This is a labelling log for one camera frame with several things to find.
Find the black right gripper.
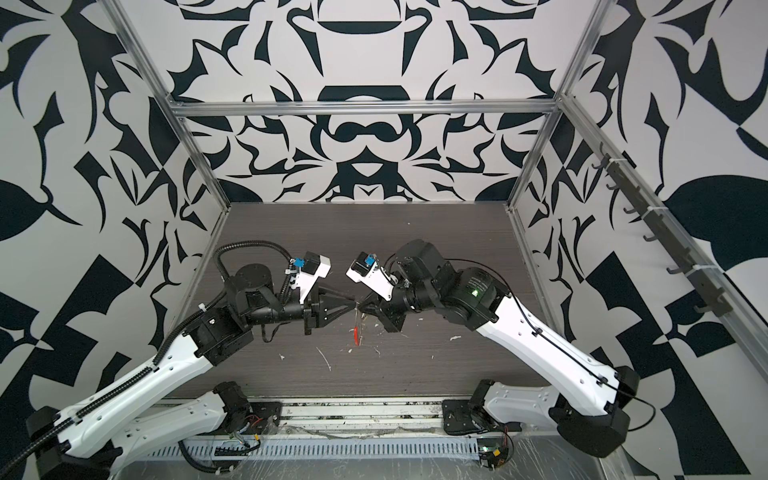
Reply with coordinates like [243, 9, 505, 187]
[357, 269, 444, 331]

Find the large metal keyring red handle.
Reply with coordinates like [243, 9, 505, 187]
[352, 309, 364, 347]

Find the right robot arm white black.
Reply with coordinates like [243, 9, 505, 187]
[346, 239, 641, 458]

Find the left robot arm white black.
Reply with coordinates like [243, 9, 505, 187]
[1, 240, 357, 479]

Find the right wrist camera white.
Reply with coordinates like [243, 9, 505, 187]
[346, 252, 396, 301]

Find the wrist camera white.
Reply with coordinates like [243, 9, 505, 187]
[287, 251, 331, 304]
[346, 252, 396, 301]

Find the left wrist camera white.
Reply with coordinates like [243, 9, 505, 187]
[287, 251, 331, 304]

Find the aluminium front rail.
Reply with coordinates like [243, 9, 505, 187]
[270, 397, 445, 439]

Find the black corrugated cable conduit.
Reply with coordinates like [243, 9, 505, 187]
[213, 239, 292, 283]

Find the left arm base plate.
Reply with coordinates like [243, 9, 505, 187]
[239, 401, 283, 436]

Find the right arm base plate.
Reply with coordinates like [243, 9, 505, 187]
[441, 399, 503, 436]

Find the white slotted cable duct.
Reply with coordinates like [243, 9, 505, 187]
[143, 440, 481, 462]

